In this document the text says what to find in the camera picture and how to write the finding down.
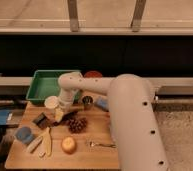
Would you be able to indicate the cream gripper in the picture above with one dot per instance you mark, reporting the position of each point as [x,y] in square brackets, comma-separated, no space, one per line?
[58,114]

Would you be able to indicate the black handled brush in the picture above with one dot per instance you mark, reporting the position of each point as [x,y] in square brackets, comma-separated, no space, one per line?
[42,121]

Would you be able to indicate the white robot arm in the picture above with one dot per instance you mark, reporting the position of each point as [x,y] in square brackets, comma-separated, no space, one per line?
[133,123]

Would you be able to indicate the white cylindrical cup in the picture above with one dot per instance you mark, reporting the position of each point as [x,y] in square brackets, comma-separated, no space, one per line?
[51,102]

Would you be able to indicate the small metal cup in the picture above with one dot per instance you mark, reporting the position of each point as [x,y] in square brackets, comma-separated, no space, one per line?
[87,102]

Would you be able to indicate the blue plastic cup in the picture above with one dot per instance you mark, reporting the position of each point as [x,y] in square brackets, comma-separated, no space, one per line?
[24,135]

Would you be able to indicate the bunch of dark grapes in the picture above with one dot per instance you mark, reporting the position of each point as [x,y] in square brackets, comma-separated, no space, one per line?
[76,125]

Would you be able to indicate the green plastic tray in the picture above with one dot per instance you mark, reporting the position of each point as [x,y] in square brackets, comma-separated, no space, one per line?
[44,84]

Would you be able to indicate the yellow apple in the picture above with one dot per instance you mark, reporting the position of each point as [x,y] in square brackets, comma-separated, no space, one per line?
[68,145]

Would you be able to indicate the wooden table board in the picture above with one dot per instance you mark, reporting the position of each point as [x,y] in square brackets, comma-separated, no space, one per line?
[85,156]

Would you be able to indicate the blue sponge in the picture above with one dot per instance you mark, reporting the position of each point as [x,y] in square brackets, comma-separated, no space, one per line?
[102,103]

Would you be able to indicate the metal fork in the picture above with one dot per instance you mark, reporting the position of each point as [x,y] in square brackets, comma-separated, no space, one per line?
[92,144]

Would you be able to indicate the orange bowl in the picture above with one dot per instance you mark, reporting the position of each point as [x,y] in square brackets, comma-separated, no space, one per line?
[93,74]

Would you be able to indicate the blue object at left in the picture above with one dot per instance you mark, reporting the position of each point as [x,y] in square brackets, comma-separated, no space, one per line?
[4,116]

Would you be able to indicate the left metal window post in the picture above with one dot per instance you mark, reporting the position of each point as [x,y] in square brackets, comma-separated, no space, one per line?
[73,15]

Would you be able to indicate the metal window post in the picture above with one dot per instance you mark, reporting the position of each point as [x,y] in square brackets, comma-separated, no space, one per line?
[73,15]
[137,15]

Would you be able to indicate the right metal window post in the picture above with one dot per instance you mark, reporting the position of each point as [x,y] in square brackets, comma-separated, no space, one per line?
[137,15]

